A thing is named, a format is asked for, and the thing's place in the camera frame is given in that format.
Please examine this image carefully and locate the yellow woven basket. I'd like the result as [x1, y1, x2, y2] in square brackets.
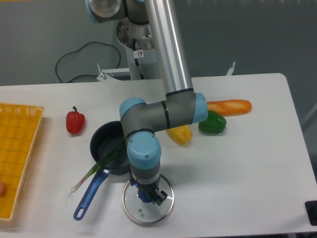
[0, 103, 45, 221]

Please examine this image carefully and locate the green bell pepper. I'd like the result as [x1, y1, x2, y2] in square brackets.
[199, 111, 227, 134]

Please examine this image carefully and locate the red bell pepper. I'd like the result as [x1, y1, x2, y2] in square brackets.
[66, 106, 86, 135]

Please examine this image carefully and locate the green spring onion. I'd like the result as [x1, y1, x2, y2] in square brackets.
[64, 142, 128, 202]

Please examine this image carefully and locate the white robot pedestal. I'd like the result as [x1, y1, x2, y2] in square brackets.
[116, 18, 161, 80]

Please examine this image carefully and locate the white table clamp bracket right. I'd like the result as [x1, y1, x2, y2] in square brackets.
[226, 61, 236, 76]

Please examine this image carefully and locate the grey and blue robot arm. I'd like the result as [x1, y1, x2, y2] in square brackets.
[86, 0, 208, 205]

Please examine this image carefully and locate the dark pot with blue handle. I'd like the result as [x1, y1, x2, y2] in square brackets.
[71, 121, 130, 221]

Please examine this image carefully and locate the white table clamp bracket left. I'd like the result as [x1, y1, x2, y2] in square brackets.
[96, 63, 131, 82]

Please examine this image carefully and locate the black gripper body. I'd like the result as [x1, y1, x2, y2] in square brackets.
[130, 175, 160, 198]

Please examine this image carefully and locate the glass pot lid blue knob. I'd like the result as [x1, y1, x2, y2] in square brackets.
[121, 174, 175, 227]

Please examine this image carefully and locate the orange baguette bread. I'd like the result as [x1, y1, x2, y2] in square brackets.
[207, 100, 252, 117]

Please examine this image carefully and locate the yellow bell pepper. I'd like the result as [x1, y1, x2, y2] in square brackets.
[166, 125, 192, 146]

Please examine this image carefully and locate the white table clamp bracket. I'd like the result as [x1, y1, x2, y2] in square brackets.
[226, 61, 236, 76]
[96, 63, 131, 82]

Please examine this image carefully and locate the black device at table edge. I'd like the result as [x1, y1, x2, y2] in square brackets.
[305, 200, 317, 226]

